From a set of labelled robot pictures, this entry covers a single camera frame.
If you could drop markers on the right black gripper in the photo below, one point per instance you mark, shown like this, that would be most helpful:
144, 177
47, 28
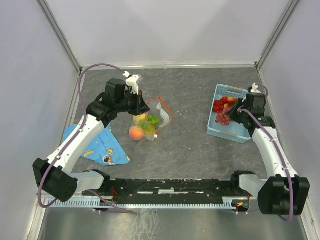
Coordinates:
233, 117

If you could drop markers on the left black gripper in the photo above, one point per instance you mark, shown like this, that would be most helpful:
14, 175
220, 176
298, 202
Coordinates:
141, 107

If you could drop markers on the yellow lemon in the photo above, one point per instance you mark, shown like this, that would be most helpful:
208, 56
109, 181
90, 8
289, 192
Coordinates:
138, 118

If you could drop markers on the light blue plastic basket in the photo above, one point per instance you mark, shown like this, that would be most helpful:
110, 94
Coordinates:
234, 131

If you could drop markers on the green grapes bunch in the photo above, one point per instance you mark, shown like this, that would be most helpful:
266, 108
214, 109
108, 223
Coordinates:
150, 120

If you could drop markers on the clear zip top bag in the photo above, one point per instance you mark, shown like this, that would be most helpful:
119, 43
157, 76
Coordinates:
160, 109

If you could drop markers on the purple grapes bunch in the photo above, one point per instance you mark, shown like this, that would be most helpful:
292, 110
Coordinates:
223, 117

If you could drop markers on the orange peach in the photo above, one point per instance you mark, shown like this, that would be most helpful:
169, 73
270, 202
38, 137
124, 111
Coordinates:
136, 133

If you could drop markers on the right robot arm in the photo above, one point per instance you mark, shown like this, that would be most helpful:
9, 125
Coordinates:
284, 193

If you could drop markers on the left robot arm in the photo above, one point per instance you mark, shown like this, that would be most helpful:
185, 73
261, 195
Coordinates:
54, 174

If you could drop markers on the red yellow strawberry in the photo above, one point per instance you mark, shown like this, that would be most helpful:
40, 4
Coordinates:
224, 100
216, 109
232, 100

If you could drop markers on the blue patterned cloth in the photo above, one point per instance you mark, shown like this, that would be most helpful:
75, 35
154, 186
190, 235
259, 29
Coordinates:
105, 150

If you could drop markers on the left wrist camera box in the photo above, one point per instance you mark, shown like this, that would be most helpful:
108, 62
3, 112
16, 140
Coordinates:
132, 81

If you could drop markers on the aluminium frame back rail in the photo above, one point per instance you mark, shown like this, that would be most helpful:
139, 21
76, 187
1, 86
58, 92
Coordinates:
185, 66

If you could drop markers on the aluminium frame right post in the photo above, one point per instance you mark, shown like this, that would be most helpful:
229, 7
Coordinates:
277, 32

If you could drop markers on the aluminium frame post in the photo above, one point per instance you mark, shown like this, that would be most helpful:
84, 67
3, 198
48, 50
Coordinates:
48, 14
277, 32

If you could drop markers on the aluminium frame left post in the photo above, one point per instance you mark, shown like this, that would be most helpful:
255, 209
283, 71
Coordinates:
48, 14

